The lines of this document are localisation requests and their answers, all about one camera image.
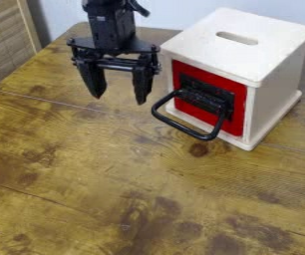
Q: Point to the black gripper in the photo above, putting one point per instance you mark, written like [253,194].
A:
[115,48]

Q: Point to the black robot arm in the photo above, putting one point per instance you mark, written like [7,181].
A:
[110,3]

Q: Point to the white wooden box cabinet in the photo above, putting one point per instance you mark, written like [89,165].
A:
[255,50]

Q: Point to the red wooden drawer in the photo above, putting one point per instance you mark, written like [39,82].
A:
[233,126]

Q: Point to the wooden panel at left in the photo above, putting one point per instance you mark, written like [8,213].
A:
[19,39]

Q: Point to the black metal drawer handle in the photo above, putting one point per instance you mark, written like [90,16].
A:
[190,119]

